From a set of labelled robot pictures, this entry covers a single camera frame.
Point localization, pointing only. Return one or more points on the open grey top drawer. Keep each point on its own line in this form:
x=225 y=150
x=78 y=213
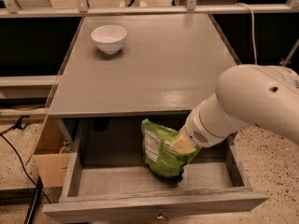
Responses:
x=106 y=179

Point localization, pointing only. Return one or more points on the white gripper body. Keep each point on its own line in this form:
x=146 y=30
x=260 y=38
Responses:
x=196 y=132

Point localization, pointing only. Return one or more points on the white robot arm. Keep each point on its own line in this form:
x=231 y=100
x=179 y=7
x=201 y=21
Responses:
x=264 y=96

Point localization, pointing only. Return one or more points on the grey wooden cabinet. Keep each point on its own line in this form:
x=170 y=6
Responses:
x=169 y=64

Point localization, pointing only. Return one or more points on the white ceramic bowl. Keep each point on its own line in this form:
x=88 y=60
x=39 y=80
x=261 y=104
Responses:
x=109 y=38

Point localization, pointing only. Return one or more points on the green rice chip bag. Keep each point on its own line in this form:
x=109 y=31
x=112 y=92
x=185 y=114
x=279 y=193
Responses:
x=157 y=153

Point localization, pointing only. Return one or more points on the cardboard box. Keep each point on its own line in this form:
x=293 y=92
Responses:
x=51 y=165

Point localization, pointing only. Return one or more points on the metal frame railing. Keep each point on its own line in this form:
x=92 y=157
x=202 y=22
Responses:
x=70 y=8

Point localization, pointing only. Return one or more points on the colourful item in box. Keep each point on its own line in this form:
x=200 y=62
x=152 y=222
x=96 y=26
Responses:
x=65 y=148

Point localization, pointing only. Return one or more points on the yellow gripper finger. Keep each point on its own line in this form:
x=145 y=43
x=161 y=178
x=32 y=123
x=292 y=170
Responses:
x=183 y=144

